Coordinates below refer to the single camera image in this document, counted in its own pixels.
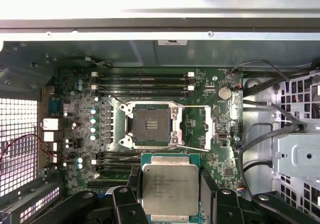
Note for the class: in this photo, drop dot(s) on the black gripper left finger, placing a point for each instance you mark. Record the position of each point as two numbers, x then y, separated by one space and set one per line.
125 209

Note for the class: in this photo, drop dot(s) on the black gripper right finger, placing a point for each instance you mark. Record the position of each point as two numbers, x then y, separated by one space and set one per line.
227 209

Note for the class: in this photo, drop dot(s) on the silver green CPU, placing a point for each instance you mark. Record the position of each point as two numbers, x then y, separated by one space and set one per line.
170 184

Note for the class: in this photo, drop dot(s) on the CPU socket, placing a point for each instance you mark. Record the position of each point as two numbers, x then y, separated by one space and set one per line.
152 118

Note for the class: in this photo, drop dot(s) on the green motherboard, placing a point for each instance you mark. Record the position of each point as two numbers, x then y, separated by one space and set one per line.
220 164

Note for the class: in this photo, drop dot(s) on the thin locking lever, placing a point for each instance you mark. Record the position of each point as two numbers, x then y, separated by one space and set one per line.
160 149
115 99

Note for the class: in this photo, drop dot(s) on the metal socket cover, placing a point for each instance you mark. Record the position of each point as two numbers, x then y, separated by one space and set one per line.
209 133

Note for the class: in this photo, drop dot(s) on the metal drive cage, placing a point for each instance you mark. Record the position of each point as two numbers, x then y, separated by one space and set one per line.
295 153

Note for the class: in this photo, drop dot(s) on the round coin battery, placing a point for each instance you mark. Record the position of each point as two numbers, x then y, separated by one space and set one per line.
224 93

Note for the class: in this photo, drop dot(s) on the black PC case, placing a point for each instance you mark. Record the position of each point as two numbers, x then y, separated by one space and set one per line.
100 51

